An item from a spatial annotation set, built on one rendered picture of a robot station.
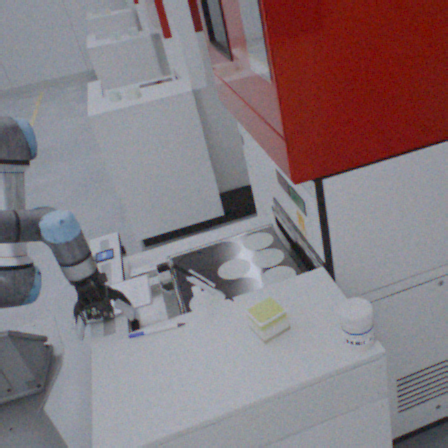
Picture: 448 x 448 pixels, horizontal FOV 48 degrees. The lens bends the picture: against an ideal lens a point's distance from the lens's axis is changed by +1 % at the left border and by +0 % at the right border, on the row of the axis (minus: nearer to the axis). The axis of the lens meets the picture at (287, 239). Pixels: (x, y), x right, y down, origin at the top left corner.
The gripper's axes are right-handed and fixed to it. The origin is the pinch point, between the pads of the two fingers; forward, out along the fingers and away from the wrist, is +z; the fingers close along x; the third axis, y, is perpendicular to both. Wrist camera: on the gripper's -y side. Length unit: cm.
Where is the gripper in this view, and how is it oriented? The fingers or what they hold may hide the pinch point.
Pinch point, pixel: (111, 329)
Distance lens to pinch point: 138.5
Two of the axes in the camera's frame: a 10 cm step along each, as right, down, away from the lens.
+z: 1.5, 8.2, 5.4
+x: 9.3, -3.0, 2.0
